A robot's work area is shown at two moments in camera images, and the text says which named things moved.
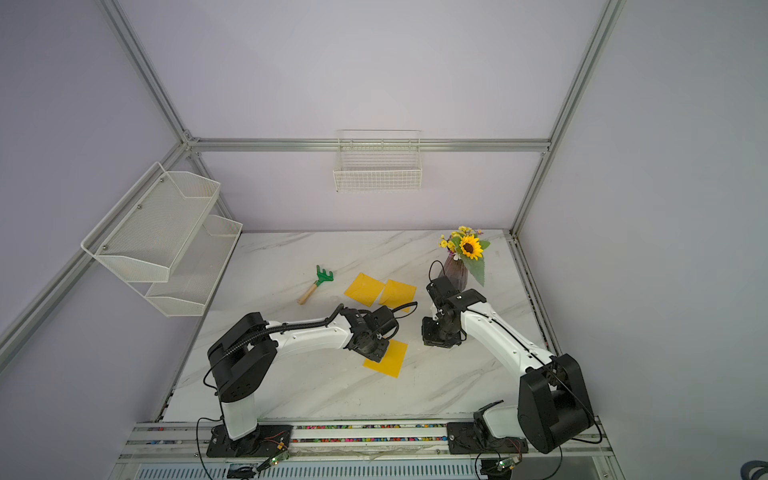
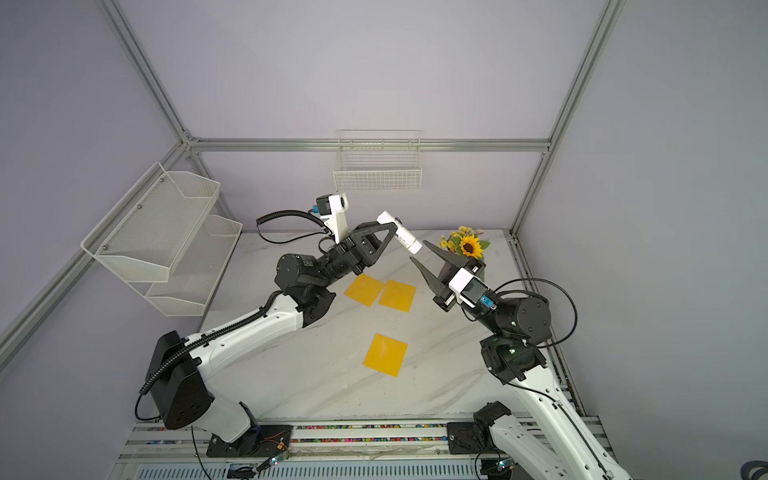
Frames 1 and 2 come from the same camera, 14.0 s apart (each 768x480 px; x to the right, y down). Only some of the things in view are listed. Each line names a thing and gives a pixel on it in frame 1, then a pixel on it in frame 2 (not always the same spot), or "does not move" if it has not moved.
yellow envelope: (365, 289) does not move
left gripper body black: (376, 350) to (345, 260)
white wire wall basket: (378, 161) does not move
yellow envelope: (392, 361) does not move
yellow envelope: (395, 294) does not move
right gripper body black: (439, 333) to (450, 300)
